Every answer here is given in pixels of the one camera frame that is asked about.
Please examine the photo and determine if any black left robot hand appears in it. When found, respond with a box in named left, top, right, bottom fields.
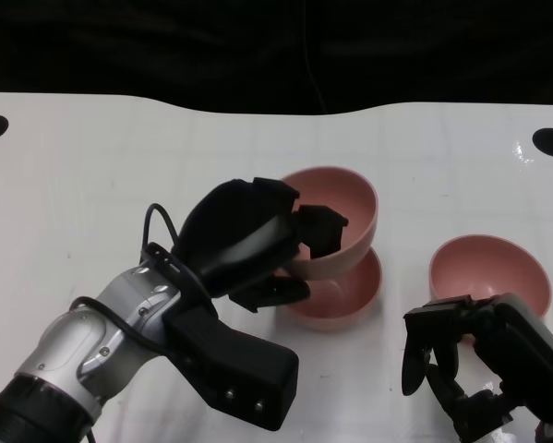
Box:
left=170, top=176, right=350, bottom=314

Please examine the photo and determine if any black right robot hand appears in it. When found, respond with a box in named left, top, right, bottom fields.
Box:
left=401, top=292, right=553, bottom=443

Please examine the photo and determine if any pink plastic bowl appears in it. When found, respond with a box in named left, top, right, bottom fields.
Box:
left=427, top=234, right=553, bottom=345
left=279, top=166, right=379, bottom=281
left=275, top=246, right=383, bottom=333

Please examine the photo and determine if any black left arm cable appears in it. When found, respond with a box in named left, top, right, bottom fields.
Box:
left=69, top=202, right=185, bottom=359

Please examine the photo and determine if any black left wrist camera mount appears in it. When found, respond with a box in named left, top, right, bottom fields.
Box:
left=139, top=242, right=300, bottom=433

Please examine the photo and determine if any thin black hanging cable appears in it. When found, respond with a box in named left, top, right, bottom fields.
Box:
left=301, top=0, right=327, bottom=114

